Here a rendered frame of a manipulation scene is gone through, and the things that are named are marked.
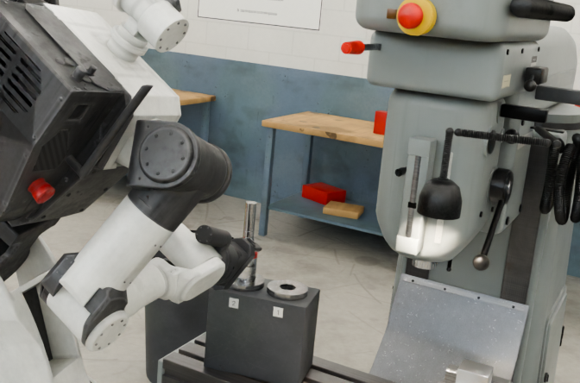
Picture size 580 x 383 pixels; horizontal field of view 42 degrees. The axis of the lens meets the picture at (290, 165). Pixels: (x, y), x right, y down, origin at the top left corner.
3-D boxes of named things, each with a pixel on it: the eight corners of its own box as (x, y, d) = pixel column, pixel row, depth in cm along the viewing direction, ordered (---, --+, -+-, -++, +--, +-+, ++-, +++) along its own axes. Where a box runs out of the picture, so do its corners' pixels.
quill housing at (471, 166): (465, 276, 136) (491, 100, 130) (360, 250, 146) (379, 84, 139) (490, 250, 153) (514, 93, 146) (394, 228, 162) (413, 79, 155)
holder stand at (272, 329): (298, 389, 162) (306, 302, 158) (203, 367, 168) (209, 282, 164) (312, 365, 174) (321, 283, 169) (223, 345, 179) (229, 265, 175)
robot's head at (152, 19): (140, 62, 115) (173, 16, 113) (98, 19, 118) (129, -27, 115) (164, 65, 122) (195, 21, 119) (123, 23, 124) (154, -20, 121)
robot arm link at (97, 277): (66, 354, 109) (166, 235, 108) (13, 295, 113) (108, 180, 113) (106, 353, 120) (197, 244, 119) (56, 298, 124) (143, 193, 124)
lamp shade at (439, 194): (416, 216, 125) (420, 179, 124) (418, 205, 132) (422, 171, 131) (460, 222, 124) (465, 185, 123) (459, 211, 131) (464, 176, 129)
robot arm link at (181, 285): (220, 282, 141) (168, 314, 131) (188, 251, 144) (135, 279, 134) (231, 259, 138) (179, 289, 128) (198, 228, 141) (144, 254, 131)
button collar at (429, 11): (430, 37, 118) (435, -3, 116) (394, 33, 120) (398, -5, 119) (434, 37, 119) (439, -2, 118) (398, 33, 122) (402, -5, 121)
